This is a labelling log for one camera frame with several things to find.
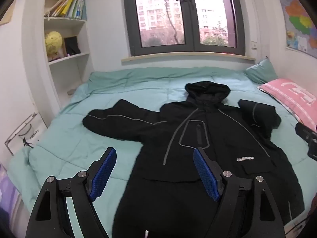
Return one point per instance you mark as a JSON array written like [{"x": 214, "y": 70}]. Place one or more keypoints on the teal quilt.
[{"x": 143, "y": 86}]

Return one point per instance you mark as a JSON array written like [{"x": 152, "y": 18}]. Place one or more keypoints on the white wall switch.
[{"x": 254, "y": 45}]

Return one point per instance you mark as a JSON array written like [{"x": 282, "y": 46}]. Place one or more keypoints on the purple cloth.
[{"x": 8, "y": 193}]

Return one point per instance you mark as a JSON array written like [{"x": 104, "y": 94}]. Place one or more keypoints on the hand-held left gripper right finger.
[{"x": 206, "y": 176}]

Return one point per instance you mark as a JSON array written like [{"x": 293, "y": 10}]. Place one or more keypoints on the black hooded jacket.
[{"x": 158, "y": 198}]

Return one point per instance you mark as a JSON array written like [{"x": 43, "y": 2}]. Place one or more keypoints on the row of colourful books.
[{"x": 66, "y": 7}]

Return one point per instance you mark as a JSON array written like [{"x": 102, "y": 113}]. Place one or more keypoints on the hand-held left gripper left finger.
[{"x": 102, "y": 176}]

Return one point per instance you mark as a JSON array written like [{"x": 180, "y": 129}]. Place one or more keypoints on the teal pillow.
[{"x": 262, "y": 72}]

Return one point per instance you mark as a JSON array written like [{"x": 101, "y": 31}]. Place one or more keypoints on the dark framed window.
[{"x": 192, "y": 17}]

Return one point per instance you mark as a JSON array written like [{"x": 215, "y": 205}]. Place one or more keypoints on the white printed bag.
[{"x": 27, "y": 133}]

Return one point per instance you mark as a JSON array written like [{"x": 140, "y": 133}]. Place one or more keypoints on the beige window sill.
[{"x": 188, "y": 57}]

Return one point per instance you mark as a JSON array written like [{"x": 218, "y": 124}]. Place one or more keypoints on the colourful wall map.
[{"x": 299, "y": 22}]

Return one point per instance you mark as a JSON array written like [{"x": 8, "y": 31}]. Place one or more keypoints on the pink pillow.
[{"x": 292, "y": 96}]

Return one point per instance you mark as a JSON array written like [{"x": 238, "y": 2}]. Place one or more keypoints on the beige wall board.
[{"x": 7, "y": 14}]

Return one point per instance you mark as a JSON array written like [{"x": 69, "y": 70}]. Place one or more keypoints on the yellow globe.
[{"x": 53, "y": 42}]

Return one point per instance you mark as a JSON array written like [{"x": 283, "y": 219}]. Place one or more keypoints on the white bookshelf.
[{"x": 71, "y": 72}]

